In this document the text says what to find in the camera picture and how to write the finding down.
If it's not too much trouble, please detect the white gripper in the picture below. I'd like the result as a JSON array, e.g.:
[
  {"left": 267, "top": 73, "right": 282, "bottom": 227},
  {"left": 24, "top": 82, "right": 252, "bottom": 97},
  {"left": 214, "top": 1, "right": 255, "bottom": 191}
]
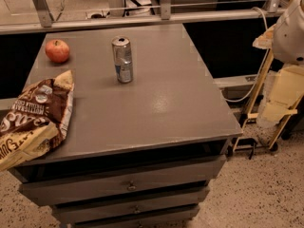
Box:
[{"left": 256, "top": 65, "right": 304, "bottom": 128}]

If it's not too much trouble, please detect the silver blue redbull can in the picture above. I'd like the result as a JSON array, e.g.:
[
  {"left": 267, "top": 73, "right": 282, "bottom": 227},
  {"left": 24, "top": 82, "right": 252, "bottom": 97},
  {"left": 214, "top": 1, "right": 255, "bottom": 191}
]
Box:
[{"left": 111, "top": 36, "right": 133, "bottom": 84}]

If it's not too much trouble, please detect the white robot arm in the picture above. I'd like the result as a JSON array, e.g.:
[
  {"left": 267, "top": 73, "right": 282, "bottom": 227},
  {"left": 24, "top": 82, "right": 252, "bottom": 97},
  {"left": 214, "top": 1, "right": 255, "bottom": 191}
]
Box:
[{"left": 253, "top": 0, "right": 304, "bottom": 128}]

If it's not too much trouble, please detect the grey drawer cabinet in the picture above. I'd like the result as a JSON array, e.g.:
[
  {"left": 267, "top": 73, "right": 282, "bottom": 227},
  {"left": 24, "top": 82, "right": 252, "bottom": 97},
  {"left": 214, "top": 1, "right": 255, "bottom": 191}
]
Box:
[{"left": 13, "top": 25, "right": 241, "bottom": 228}]

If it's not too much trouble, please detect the red apple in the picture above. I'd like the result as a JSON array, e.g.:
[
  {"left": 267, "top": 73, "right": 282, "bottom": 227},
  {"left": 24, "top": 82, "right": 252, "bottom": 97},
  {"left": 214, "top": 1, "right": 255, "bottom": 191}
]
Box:
[{"left": 45, "top": 39, "right": 70, "bottom": 64}]

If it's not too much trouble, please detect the brown tortilla chip bag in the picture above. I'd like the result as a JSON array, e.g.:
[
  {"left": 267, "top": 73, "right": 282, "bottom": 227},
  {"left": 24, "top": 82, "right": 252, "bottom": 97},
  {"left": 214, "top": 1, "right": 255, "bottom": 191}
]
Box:
[{"left": 0, "top": 70, "right": 74, "bottom": 171}]

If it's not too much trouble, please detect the metal railing frame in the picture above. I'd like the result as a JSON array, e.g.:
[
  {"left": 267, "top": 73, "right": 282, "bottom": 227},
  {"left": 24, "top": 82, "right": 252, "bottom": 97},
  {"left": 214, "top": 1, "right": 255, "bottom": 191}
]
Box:
[{"left": 0, "top": 0, "right": 290, "bottom": 35}]

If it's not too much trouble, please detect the white cable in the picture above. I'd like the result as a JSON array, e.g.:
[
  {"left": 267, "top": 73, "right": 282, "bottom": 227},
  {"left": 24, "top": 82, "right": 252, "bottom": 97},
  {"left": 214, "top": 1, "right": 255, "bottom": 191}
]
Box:
[{"left": 222, "top": 6, "right": 270, "bottom": 104}]

